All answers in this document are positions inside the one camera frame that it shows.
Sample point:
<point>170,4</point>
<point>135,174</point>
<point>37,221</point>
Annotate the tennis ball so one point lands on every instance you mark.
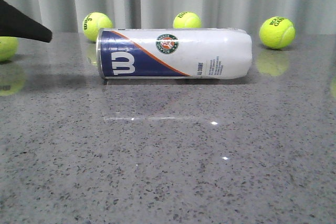
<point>277,32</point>
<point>187,20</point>
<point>93,22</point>
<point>9,47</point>

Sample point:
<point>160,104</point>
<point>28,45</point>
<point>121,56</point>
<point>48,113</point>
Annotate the far left tennis ball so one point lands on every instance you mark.
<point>9,47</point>

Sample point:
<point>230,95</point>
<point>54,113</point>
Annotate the centre tennis ball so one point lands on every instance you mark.
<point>187,20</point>

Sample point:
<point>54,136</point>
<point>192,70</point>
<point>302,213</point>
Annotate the right tennis ball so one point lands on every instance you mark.
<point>277,32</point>

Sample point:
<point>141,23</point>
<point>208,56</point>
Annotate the white blue tennis ball can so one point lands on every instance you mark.
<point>193,53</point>

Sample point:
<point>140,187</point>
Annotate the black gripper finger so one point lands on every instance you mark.
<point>16,24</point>

